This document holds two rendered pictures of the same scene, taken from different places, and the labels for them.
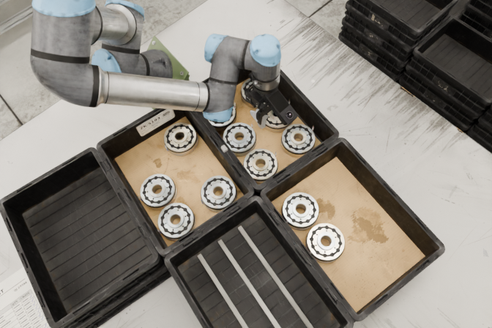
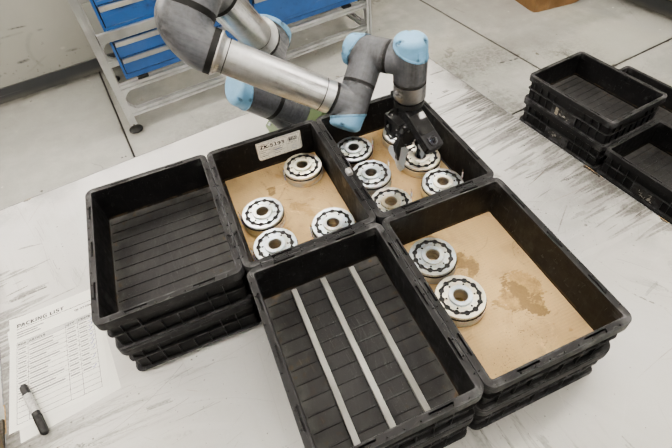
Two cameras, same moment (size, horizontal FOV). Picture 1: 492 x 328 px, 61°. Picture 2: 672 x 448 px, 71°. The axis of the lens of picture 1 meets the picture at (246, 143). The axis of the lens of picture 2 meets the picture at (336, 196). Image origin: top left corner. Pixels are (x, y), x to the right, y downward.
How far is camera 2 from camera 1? 0.39 m
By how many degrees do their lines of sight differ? 18
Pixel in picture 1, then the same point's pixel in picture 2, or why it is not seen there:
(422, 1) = (619, 102)
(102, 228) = (190, 245)
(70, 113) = (195, 148)
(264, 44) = (410, 37)
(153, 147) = (270, 176)
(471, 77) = not seen: outside the picture
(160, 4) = not seen: hidden behind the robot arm
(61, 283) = (125, 295)
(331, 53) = (498, 124)
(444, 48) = (647, 158)
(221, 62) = (358, 58)
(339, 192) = (487, 249)
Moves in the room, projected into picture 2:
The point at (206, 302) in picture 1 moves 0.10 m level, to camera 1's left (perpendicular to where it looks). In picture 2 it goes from (290, 345) to (242, 341)
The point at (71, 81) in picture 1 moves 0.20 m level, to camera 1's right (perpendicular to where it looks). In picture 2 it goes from (189, 29) to (290, 28)
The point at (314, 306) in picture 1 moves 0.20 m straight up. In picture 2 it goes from (433, 377) to (441, 325)
